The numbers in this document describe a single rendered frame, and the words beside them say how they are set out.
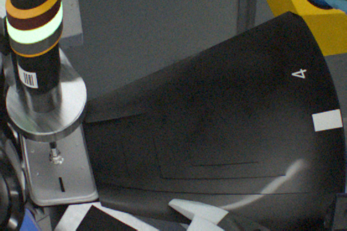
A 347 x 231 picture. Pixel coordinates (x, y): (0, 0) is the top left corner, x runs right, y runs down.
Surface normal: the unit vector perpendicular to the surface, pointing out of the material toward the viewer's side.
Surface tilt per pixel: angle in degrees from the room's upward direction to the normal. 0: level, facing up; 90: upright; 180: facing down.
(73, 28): 0
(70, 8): 0
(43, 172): 0
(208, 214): 21
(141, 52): 90
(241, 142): 12
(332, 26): 90
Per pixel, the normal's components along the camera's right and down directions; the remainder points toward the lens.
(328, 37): 0.22, 0.78
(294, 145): 0.11, -0.36
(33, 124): 0.01, -0.60
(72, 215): 0.18, 0.21
